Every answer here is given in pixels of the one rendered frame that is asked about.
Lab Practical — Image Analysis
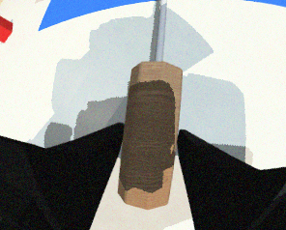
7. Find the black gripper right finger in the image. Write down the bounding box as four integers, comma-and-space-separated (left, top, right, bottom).
178, 129, 286, 230

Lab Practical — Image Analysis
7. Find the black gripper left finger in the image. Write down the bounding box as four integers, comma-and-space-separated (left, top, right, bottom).
0, 124, 125, 230

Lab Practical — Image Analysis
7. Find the screwdriver with brown handle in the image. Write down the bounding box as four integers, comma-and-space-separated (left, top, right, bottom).
118, 0, 183, 210

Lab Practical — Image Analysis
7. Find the blue flat strip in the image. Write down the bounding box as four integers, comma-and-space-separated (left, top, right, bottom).
39, 0, 286, 31

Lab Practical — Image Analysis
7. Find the small red block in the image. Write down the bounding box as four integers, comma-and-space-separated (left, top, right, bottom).
0, 16, 14, 42

